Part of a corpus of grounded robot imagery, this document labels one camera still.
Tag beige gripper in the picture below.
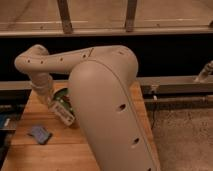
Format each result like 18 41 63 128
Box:
31 81 56 108

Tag white bottle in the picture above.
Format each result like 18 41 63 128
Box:
50 101 75 126

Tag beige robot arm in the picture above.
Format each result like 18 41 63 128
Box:
14 45 160 171

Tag blue sponge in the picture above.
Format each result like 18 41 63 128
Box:
28 125 52 145

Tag wooden table board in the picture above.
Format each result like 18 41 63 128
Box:
1 83 161 171

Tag left metal post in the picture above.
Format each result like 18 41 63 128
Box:
57 0 73 34

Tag metal post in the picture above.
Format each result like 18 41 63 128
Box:
124 0 137 32
57 0 73 34

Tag black cable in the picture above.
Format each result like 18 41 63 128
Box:
149 96 158 131

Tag metal rail behind table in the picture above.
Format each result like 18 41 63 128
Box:
0 75 213 98

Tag right metal post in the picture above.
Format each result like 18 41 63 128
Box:
124 0 137 32

